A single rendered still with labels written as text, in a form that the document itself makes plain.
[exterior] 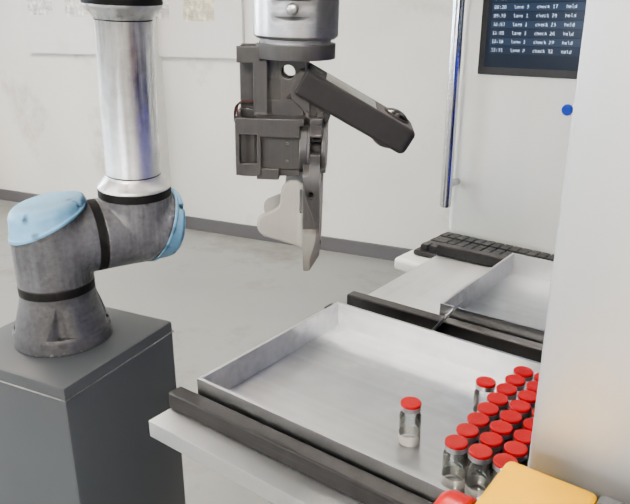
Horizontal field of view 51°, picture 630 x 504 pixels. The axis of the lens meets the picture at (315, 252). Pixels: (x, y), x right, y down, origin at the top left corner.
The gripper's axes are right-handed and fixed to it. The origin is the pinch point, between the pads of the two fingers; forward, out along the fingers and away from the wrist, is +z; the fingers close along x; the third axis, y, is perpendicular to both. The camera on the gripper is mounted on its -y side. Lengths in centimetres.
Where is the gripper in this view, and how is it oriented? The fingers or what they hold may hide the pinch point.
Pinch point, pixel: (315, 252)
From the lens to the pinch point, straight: 66.3
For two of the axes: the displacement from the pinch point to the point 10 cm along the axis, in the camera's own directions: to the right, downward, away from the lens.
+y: -10.0, -0.4, 0.4
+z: -0.2, 9.3, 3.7
